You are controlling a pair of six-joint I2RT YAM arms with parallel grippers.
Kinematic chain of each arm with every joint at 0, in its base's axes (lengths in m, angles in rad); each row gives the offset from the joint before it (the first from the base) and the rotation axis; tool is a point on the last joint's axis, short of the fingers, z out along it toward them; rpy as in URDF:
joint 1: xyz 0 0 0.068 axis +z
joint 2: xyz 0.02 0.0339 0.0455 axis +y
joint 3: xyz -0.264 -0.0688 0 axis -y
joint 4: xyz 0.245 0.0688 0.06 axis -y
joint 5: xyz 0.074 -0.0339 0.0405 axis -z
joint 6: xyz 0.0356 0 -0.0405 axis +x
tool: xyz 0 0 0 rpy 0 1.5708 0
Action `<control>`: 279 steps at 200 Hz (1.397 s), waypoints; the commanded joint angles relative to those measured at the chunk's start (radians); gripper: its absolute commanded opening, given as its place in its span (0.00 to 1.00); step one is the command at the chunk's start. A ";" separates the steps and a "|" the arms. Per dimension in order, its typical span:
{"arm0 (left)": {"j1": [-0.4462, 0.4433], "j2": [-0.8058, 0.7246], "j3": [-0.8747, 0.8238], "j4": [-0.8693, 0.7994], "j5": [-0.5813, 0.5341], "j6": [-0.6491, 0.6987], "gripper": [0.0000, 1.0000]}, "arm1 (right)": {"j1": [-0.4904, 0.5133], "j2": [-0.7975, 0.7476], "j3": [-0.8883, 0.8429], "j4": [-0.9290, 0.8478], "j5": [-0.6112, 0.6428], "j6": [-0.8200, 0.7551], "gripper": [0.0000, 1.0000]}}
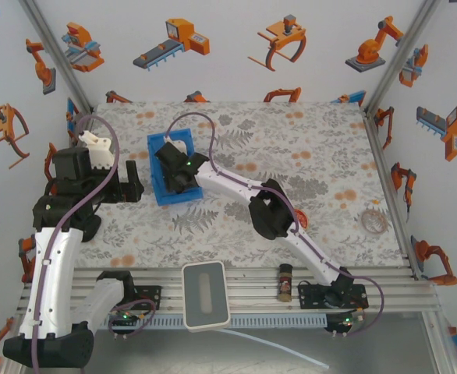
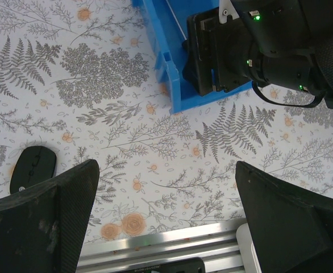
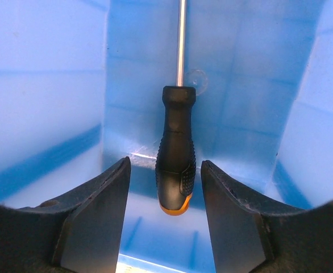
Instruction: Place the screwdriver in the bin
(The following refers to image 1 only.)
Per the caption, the blue plastic bin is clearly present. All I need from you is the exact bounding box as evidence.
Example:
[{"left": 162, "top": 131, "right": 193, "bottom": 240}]
[{"left": 147, "top": 126, "right": 205, "bottom": 208}]

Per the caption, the floral patterned table cover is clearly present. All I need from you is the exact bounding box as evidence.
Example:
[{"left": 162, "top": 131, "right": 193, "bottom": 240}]
[{"left": 71, "top": 101, "right": 406, "bottom": 270}]

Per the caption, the white rounded box device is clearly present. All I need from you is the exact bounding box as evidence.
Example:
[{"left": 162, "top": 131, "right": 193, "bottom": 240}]
[{"left": 180, "top": 259, "right": 232, "bottom": 333}]

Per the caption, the red round lid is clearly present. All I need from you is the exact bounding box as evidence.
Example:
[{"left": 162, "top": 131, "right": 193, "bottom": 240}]
[{"left": 292, "top": 208, "right": 310, "bottom": 230}]

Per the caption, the green lit circuit board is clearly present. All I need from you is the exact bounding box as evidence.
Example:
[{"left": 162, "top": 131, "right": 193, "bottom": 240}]
[
  {"left": 324, "top": 310, "right": 364, "bottom": 337},
  {"left": 108, "top": 309, "right": 145, "bottom": 331}
]

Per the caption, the dark spice bottle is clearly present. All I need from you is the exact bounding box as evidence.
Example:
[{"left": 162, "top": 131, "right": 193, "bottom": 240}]
[{"left": 277, "top": 263, "right": 295, "bottom": 304}]

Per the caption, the clear round plastic lid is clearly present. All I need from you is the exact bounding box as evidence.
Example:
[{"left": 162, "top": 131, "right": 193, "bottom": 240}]
[{"left": 360, "top": 208, "right": 389, "bottom": 235}]

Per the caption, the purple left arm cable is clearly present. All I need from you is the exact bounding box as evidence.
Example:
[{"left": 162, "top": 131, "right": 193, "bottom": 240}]
[{"left": 30, "top": 113, "right": 122, "bottom": 374}]

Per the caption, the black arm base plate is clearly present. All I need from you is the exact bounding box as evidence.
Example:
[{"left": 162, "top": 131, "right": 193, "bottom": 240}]
[
  {"left": 131, "top": 284, "right": 164, "bottom": 312},
  {"left": 297, "top": 280, "right": 370, "bottom": 312}
]

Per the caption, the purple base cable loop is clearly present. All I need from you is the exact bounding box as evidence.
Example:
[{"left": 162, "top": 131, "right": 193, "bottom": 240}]
[{"left": 111, "top": 298, "right": 158, "bottom": 340}]

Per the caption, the aluminium slotted rail bed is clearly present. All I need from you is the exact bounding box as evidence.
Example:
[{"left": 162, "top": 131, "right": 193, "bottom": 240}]
[{"left": 14, "top": 266, "right": 441, "bottom": 317}]

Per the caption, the aluminium frame post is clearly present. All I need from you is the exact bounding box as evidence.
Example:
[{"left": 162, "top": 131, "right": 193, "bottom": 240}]
[
  {"left": 19, "top": 0, "right": 96, "bottom": 115},
  {"left": 362, "top": 0, "right": 443, "bottom": 115}
]

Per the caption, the white slotted cable duct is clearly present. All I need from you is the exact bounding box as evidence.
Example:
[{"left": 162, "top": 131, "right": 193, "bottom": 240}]
[{"left": 106, "top": 312, "right": 328, "bottom": 329}]

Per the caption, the aluminium table side rail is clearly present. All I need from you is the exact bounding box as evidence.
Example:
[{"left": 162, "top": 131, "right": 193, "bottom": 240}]
[{"left": 361, "top": 108, "right": 424, "bottom": 281}]

